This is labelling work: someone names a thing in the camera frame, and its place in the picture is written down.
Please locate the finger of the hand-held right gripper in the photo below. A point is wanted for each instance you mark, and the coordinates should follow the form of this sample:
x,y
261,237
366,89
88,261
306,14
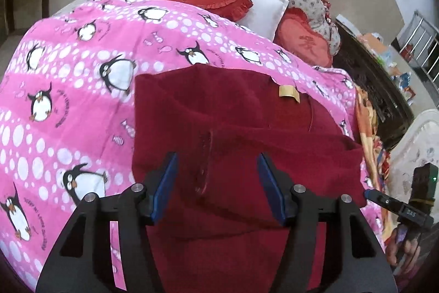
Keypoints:
x,y
380,199

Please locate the person's right hand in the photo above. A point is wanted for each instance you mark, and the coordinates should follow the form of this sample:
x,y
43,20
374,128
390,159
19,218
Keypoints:
x,y
410,248

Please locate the metal stair railing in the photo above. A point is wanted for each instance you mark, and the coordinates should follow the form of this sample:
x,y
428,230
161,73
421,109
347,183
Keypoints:
x,y
420,28

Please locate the white floral upholstered chair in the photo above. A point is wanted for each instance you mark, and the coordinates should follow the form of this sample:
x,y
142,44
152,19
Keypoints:
x,y
415,142

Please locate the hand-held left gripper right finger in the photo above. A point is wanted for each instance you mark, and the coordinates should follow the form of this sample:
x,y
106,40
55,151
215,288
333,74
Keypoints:
x,y
271,186

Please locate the cardboard box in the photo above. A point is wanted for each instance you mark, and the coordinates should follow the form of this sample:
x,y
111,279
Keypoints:
x,y
370,40

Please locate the dark carved wooden cabinet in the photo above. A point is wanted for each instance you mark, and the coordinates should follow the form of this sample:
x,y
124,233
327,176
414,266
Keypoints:
x,y
370,83

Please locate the orange printed blanket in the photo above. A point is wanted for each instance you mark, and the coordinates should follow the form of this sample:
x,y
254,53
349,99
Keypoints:
x,y
365,121

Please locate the dark red sweater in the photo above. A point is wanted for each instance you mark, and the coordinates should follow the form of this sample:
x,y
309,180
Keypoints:
x,y
240,114

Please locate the pink penguin print blanket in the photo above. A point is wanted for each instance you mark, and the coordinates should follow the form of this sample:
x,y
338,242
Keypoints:
x,y
68,80

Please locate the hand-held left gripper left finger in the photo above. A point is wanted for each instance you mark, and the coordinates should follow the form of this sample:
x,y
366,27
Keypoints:
x,y
164,186

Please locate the white pillow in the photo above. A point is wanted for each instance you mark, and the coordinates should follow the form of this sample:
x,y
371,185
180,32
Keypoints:
x,y
264,11

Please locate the white paper sheet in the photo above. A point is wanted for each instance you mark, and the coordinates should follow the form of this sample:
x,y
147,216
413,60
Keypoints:
x,y
346,23

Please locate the small red heart pillow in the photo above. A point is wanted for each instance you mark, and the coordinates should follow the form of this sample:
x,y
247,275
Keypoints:
x,y
301,39

